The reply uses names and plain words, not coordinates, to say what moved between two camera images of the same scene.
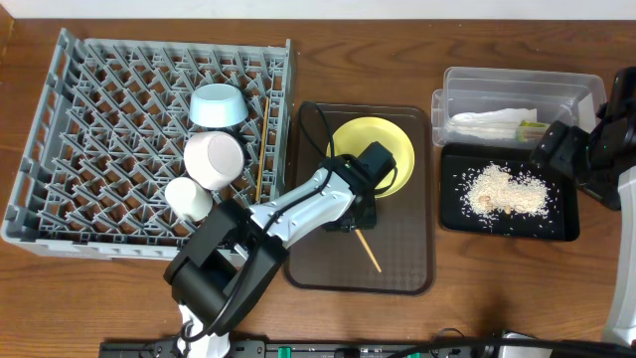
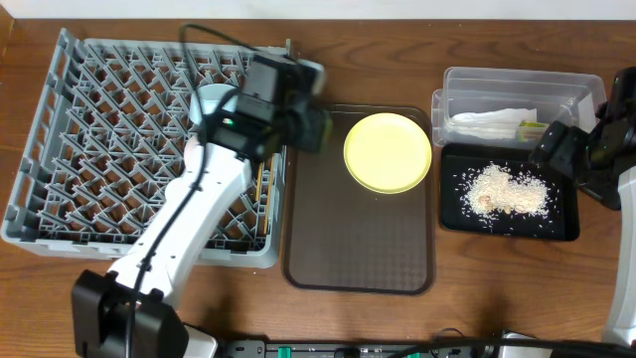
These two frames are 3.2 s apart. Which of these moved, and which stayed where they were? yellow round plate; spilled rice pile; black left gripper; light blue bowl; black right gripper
Moved: black left gripper; yellow round plate
Stayed: spilled rice pile; black right gripper; light blue bowl
